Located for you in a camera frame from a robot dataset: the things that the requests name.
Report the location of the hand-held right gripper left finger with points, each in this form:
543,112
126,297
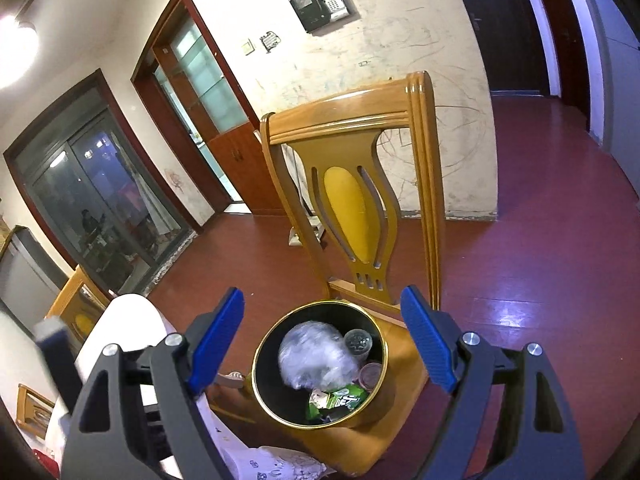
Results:
220,340

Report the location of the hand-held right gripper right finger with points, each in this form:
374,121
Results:
427,340

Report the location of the black bin with gold rim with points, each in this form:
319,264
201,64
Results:
267,385

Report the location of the pink plastic bottle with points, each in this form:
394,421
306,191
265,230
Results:
372,377

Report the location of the clear plastic cup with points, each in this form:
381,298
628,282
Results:
357,344

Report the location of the clear plastic bag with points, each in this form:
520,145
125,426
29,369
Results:
315,355

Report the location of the green packet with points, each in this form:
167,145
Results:
345,400

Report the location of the grey cabinet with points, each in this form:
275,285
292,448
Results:
25,270

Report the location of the white printed plastic sheet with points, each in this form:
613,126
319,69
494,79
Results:
270,465

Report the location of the dark framed sliding glass door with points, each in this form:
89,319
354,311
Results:
100,200

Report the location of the brown door with glass panes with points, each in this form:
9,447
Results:
240,160

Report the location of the round ceiling lamp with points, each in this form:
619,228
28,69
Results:
17,50

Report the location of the dark wooden door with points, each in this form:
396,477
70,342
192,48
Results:
565,20
500,25

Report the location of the grey door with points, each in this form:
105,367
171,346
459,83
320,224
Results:
620,50

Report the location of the wall light switch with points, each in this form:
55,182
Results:
248,47

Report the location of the grey wall sticker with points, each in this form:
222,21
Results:
270,41

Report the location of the wall intercom panel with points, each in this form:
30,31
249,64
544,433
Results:
320,5

